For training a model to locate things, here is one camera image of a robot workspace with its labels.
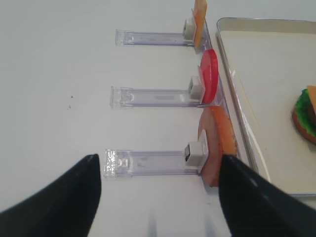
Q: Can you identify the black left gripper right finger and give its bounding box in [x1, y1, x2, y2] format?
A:
[219, 155, 316, 237]

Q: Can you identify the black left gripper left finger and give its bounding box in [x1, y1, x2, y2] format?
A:
[0, 154, 102, 237]

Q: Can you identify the burger meat patty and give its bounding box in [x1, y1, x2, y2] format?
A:
[308, 100, 316, 124]

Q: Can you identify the burger lettuce leaf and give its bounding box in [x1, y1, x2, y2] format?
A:
[294, 89, 316, 138]

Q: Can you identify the clear holder for tomato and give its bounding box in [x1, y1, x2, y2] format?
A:
[110, 76, 227, 109]

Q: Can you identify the burger cheese slice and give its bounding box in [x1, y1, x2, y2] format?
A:
[307, 85, 316, 113]

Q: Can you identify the spare tomato slice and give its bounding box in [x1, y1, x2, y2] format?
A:
[199, 49, 219, 105]

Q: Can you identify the clear holder for cheese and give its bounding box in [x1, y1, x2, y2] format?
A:
[115, 17, 197, 47]

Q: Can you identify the spare cheese slice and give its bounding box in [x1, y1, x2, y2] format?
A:
[192, 0, 207, 49]

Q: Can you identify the clear holder for bun slice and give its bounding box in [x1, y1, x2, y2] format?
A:
[104, 129, 209, 179]

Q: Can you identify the spare bun bottom slice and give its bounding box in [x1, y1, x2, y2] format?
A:
[198, 106, 238, 187]

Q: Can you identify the burger bottom bun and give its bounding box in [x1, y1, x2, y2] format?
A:
[292, 107, 316, 145]

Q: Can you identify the white metal tray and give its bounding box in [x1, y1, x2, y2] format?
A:
[217, 17, 316, 197]

